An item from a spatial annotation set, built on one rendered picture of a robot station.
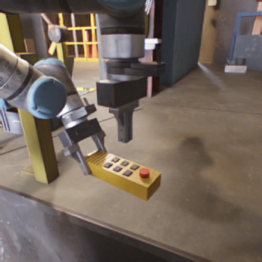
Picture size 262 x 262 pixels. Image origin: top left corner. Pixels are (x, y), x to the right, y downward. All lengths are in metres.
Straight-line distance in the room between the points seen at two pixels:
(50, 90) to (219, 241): 0.57
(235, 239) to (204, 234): 0.08
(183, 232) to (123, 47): 0.51
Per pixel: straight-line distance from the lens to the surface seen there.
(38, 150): 0.78
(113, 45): 0.40
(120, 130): 0.47
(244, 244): 0.68
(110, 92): 0.39
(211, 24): 7.00
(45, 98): 0.45
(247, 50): 4.76
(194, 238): 0.64
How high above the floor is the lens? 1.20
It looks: 23 degrees down
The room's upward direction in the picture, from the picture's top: straight up
